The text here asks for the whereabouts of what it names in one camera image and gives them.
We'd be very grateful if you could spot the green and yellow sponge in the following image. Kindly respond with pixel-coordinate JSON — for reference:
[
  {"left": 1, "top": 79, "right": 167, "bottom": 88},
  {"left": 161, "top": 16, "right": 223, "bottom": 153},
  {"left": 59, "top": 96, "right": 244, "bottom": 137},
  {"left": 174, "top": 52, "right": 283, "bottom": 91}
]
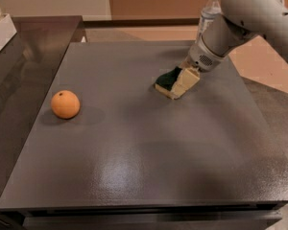
[{"left": 155, "top": 67, "right": 181, "bottom": 100}]

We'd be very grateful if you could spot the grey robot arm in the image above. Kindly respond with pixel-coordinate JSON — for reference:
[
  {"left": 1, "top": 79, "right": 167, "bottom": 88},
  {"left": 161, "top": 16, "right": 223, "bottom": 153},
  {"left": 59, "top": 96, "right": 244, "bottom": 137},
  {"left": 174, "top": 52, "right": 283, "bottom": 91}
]
[{"left": 170, "top": 0, "right": 288, "bottom": 99}]

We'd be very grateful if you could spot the orange fruit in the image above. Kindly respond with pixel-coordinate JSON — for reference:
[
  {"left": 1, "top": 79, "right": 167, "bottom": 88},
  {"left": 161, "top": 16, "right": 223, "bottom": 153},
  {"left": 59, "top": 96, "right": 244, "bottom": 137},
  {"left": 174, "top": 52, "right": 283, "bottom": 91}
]
[{"left": 51, "top": 90, "right": 81, "bottom": 119}]

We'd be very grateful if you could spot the clear plastic water bottle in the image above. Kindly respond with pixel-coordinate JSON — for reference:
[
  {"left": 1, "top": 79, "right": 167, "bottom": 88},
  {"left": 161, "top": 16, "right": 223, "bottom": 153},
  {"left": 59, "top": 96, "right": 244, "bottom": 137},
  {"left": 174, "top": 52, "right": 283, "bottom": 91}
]
[{"left": 195, "top": 0, "right": 222, "bottom": 42}]

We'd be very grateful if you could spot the dark side table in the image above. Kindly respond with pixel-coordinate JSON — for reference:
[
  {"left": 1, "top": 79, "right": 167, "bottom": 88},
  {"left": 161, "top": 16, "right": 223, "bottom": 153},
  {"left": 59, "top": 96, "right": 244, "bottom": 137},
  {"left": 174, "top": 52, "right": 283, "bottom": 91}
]
[{"left": 0, "top": 15, "right": 86, "bottom": 196}]

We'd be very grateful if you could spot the white box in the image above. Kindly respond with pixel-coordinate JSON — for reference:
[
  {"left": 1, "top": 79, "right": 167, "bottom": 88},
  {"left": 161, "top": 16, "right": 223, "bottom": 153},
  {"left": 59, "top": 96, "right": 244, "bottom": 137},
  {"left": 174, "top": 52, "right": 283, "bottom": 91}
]
[{"left": 0, "top": 13, "right": 17, "bottom": 52}]

